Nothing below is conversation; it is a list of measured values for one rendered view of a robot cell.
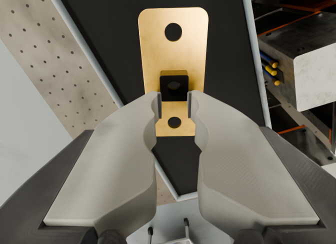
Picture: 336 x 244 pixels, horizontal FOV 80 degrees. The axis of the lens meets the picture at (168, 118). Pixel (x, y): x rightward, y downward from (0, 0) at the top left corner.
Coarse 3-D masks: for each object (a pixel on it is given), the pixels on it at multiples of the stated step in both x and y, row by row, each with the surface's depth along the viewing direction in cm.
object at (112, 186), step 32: (160, 96) 11; (96, 128) 8; (128, 128) 8; (96, 160) 7; (128, 160) 7; (64, 192) 6; (96, 192) 6; (128, 192) 6; (64, 224) 5; (96, 224) 5; (128, 224) 6
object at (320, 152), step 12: (276, 108) 58; (276, 120) 54; (288, 120) 52; (276, 132) 51; (288, 132) 48; (300, 132) 47; (312, 132) 46; (300, 144) 45; (312, 144) 43; (324, 144) 42; (312, 156) 41; (324, 156) 40; (324, 168) 39
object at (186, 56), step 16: (144, 16) 11; (160, 16) 11; (176, 16) 11; (192, 16) 11; (144, 32) 11; (160, 32) 11; (192, 32) 11; (144, 48) 12; (160, 48) 12; (176, 48) 12; (192, 48) 12; (144, 64) 12; (160, 64) 12; (176, 64) 12; (192, 64) 12; (144, 80) 13; (160, 80) 12; (176, 80) 12; (192, 80) 13; (176, 96) 12; (176, 112) 14; (160, 128) 15; (176, 128) 15; (192, 128) 15
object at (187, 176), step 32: (64, 0) 16; (96, 0) 16; (128, 0) 16; (160, 0) 16; (192, 0) 16; (224, 0) 16; (96, 32) 17; (128, 32) 17; (224, 32) 17; (128, 64) 18; (224, 64) 18; (128, 96) 20; (224, 96) 20; (256, 96) 20; (160, 160) 25; (192, 160) 25
